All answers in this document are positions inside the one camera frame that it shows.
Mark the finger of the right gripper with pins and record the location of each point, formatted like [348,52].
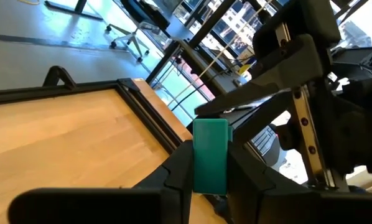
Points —
[285,62]
[267,116]

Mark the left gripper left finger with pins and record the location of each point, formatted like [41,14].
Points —
[176,186]

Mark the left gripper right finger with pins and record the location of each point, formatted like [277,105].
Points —
[251,199]

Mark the white office chair base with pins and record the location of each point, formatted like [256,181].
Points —
[131,38]

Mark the black keyboard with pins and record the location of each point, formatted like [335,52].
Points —
[263,140]

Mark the black floor stand base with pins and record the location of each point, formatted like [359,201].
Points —
[77,9]

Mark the large window wall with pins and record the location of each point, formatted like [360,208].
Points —
[186,90]

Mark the black frame bracket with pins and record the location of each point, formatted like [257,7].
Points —
[51,76]

